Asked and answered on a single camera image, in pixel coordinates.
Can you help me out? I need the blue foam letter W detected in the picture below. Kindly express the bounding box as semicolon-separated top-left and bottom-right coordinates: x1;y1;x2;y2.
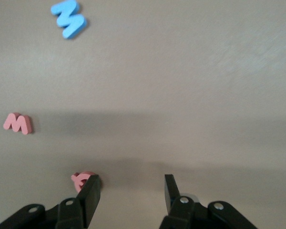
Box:
50;0;88;40

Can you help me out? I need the red foam letter Q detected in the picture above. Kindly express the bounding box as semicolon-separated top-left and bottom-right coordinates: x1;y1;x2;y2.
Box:
71;171;97;194

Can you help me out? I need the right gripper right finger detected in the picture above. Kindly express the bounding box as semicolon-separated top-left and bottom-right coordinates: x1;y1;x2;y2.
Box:
159;174;259;229

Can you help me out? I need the red foam letter w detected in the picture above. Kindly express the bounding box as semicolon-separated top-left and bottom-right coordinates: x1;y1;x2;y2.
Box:
2;112;34;135

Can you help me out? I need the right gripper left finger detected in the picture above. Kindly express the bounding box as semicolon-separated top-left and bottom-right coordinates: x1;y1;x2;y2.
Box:
0;174;101;229

